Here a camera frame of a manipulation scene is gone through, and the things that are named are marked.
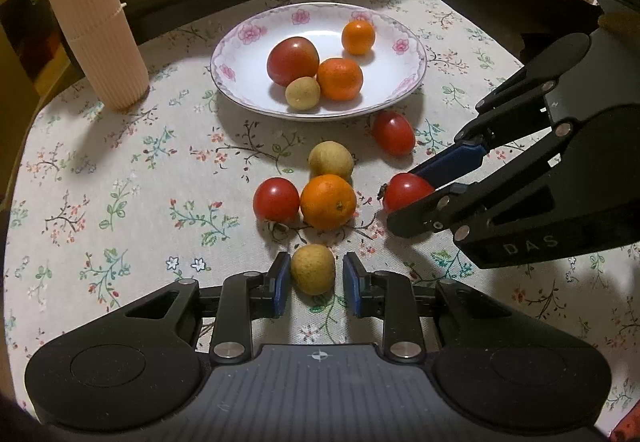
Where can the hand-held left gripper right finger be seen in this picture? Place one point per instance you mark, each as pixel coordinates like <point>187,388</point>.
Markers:
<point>352,284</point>

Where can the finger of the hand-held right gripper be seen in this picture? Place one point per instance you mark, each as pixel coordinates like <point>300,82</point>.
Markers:
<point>420,217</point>
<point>450,162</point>

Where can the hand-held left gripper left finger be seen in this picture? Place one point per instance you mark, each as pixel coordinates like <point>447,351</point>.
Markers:
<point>281,284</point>

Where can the small red tomato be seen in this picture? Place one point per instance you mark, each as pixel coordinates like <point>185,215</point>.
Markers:
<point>405,192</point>
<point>393,133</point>
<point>276,199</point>

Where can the tan longan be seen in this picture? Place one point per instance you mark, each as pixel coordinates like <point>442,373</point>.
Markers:
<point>330,159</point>
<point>302,93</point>
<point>313,269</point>

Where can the small orange mandarin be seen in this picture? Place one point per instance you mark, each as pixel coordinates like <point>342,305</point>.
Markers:
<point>358,37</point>
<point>328,202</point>
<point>340,79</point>

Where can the large red tomato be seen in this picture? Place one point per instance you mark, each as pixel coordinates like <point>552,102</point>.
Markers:
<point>292,59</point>

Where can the white plate with pink flowers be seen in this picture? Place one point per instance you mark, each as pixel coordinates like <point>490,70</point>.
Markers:
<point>240,67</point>

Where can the floral white tablecloth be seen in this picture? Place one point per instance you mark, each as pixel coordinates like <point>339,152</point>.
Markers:
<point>125,162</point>

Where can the pink ribbed cylinder container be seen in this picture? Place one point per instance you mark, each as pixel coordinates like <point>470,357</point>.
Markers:
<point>90,22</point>

